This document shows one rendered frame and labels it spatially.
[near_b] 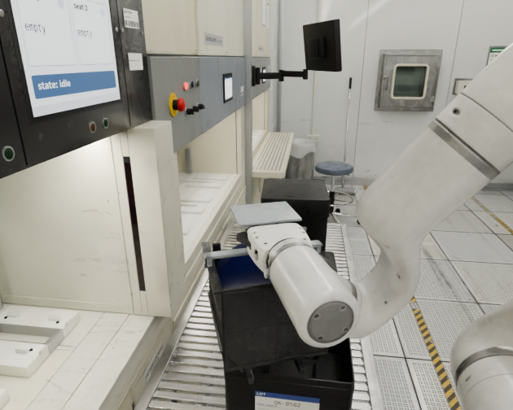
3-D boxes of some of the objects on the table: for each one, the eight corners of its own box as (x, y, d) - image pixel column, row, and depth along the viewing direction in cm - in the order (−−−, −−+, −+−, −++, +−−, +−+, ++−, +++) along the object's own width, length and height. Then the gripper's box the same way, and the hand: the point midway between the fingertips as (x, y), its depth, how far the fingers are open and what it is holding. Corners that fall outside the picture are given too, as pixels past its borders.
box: (326, 255, 167) (331, 200, 158) (260, 253, 169) (260, 198, 160) (321, 228, 193) (324, 179, 185) (263, 226, 195) (264, 178, 186)
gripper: (341, 236, 62) (301, 198, 78) (239, 247, 58) (221, 205, 75) (338, 276, 64) (300, 232, 81) (240, 290, 61) (222, 240, 77)
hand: (265, 223), depth 76 cm, fingers closed on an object, 3 cm apart
